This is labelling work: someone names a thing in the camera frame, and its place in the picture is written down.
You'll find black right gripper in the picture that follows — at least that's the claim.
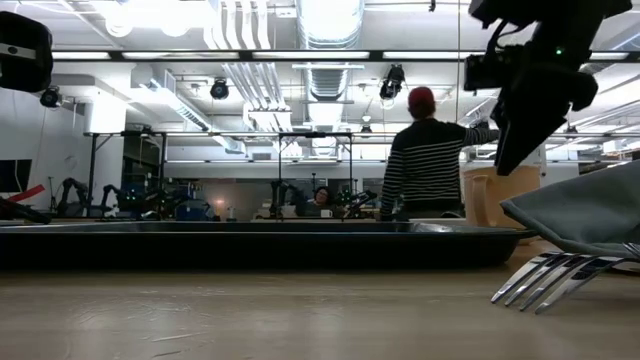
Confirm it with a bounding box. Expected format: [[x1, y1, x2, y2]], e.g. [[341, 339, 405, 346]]
[[492, 30, 600, 177]]

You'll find orange mug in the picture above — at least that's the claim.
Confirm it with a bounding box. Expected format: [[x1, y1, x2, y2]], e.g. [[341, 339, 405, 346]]
[[462, 165, 542, 230]]

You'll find grey cloth napkin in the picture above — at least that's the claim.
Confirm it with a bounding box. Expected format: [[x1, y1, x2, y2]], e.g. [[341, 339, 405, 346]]
[[499, 159, 640, 260]]

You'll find metal fork teal handle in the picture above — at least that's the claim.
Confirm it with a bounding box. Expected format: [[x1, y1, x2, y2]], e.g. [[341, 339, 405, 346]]
[[489, 249, 640, 316]]

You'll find black rectangular serving tray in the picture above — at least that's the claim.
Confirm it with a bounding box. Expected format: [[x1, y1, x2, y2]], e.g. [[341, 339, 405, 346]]
[[0, 221, 536, 271]]

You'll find standing person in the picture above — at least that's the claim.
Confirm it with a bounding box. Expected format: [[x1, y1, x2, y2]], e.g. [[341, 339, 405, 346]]
[[378, 86, 501, 222]]

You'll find black ceiling spot lamp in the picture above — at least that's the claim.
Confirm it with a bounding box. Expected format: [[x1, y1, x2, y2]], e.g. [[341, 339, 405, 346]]
[[39, 85, 62, 109], [378, 63, 406, 101], [209, 77, 230, 101]]

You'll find seated person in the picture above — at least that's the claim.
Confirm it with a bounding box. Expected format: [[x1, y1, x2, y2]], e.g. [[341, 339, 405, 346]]
[[302, 185, 346, 219]]

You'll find black overhead light bar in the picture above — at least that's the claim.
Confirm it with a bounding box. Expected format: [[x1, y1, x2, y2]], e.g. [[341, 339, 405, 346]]
[[49, 48, 640, 63]]

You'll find blue box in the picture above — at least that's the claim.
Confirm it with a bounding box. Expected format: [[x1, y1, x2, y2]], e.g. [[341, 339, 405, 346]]
[[173, 198, 212, 222]]

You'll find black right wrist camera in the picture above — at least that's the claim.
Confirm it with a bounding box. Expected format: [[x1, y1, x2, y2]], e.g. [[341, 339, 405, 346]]
[[463, 52, 507, 92]]

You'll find thin hanging cable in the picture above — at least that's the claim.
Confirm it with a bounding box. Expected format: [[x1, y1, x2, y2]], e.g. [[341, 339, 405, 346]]
[[454, 0, 461, 124]]

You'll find silver ventilation duct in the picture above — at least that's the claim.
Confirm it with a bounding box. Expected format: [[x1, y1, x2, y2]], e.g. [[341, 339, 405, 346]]
[[294, 0, 366, 157]]

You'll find black rig frame stand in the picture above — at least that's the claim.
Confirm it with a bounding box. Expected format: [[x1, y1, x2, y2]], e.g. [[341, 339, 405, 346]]
[[84, 130, 169, 219], [277, 131, 354, 219]]

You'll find black wall monitor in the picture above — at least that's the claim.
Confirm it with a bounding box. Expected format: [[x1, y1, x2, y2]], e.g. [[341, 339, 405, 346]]
[[0, 158, 33, 194]]

